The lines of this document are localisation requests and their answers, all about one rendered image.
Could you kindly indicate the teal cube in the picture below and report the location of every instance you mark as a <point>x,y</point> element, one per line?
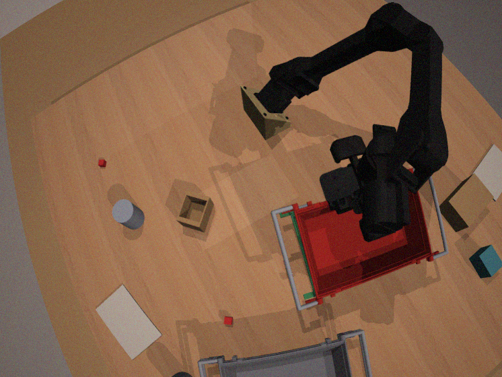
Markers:
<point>486,261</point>

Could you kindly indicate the grey cylinder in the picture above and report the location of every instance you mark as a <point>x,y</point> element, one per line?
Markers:
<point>127,214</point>
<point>182,374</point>

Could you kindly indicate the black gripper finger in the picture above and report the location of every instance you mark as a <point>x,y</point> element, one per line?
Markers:
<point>357,208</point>

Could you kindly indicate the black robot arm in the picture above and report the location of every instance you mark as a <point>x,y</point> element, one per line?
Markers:
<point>420,140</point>

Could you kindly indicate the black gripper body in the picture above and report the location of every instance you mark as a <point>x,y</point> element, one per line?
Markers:
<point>351,147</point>

